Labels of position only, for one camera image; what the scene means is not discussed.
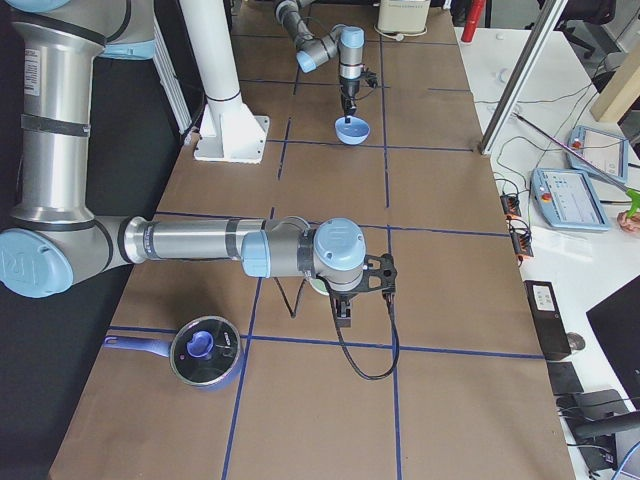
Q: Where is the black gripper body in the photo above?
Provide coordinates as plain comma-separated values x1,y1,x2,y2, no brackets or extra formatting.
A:
357,253,397,294
339,76,360,100

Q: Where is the blue bowl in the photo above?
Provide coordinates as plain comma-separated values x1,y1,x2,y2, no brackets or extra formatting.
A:
334,116,371,145

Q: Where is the green bowl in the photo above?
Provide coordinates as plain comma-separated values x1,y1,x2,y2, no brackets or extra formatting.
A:
309,278,329,296

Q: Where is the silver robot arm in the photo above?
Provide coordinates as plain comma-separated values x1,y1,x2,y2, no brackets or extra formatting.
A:
274,0,365,124
1,5,187,332

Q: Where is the orange black connector strip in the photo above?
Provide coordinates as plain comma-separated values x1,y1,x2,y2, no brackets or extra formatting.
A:
500,193,534,264

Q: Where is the purple saucepan with glass lid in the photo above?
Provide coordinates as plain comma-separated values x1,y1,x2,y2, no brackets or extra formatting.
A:
103,316,245,391

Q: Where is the red cylinder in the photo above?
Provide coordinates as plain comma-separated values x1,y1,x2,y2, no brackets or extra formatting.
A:
461,0,486,44

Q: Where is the black power adapter box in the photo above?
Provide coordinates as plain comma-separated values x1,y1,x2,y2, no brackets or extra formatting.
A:
524,280,571,361

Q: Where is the near teach pendant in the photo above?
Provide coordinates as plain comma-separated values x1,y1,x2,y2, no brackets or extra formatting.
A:
531,168,611,232

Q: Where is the teach pendant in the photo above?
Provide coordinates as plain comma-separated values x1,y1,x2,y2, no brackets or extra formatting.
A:
566,125,629,183
531,168,611,232

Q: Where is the far teach pendant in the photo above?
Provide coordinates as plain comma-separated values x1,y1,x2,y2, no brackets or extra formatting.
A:
566,125,629,183

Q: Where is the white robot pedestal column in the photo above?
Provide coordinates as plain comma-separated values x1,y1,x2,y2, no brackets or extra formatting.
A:
180,0,270,164

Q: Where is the aluminium frame profile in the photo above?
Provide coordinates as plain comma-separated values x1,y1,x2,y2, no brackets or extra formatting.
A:
478,0,568,155

